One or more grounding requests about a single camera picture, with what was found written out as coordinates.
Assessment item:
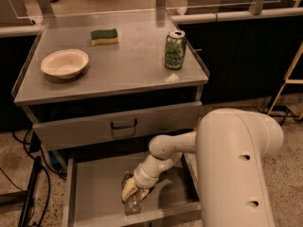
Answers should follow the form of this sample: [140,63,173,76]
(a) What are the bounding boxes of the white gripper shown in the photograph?
[121,167,159,201]

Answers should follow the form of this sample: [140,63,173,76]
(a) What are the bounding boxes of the clear plastic water bottle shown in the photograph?
[121,170,143,217]

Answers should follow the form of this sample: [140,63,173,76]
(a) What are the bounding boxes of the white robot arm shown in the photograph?
[121,109,284,227]

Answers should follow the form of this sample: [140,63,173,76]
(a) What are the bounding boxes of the open grey middle drawer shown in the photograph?
[62,137,201,227]

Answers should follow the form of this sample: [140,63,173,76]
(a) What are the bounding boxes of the grey top drawer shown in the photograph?
[33,101,202,150]

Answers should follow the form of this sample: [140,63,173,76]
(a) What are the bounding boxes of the grey metal drawer cabinet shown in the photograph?
[10,9,210,163]

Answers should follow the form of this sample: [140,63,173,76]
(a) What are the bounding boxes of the black floor stand bar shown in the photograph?
[18,156,42,227]

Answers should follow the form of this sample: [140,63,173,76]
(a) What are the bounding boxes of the white bowl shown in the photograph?
[41,49,89,79]

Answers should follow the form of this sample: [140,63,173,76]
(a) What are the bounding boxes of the green soda can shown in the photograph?
[165,29,187,70]

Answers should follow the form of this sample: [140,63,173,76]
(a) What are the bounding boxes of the green and yellow sponge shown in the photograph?
[91,28,119,45]

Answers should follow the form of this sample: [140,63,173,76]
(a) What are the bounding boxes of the black drawer handle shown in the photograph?
[110,118,137,130]

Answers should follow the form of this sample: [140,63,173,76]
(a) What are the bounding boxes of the black floor cable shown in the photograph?
[0,128,68,227]

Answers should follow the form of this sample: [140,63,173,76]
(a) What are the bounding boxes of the yellow wheeled cart frame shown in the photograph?
[261,42,303,125]

